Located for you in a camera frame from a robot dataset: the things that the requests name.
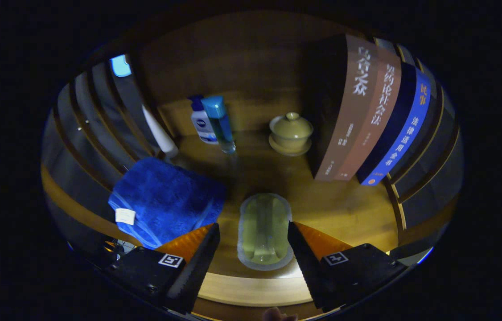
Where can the wooden cabinet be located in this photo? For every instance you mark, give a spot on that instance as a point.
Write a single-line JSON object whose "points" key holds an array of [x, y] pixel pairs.
{"points": [[233, 58]]}

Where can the yellow-green scrub sponge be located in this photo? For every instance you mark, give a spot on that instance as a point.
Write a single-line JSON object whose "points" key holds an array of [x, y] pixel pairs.
{"points": [[264, 223]]}

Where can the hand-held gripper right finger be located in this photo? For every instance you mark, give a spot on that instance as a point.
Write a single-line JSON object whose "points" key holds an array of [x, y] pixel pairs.
{"points": [[311, 267]]}

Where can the beige lidded tea cup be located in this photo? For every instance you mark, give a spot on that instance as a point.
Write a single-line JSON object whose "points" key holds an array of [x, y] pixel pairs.
{"points": [[291, 131]]}

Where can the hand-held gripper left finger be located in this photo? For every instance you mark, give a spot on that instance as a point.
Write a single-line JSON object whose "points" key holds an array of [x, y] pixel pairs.
{"points": [[197, 272]]}

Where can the teal bottle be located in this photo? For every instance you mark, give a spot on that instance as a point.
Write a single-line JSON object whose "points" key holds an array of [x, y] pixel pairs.
{"points": [[222, 125]]}

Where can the wooden countertop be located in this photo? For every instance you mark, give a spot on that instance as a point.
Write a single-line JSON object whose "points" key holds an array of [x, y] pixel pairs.
{"points": [[322, 200]]}

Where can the white bottle with blue cap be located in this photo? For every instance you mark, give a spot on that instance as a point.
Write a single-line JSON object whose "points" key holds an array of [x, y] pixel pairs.
{"points": [[202, 125]]}

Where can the blue book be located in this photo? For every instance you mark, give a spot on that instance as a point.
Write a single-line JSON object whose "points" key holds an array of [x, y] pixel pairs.
{"points": [[407, 133]]}

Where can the blue folded towel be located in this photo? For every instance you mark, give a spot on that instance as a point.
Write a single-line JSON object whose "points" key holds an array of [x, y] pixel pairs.
{"points": [[166, 196]]}

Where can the reddish brown book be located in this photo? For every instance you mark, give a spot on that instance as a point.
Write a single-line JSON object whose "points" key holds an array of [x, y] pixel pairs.
{"points": [[376, 116]]}

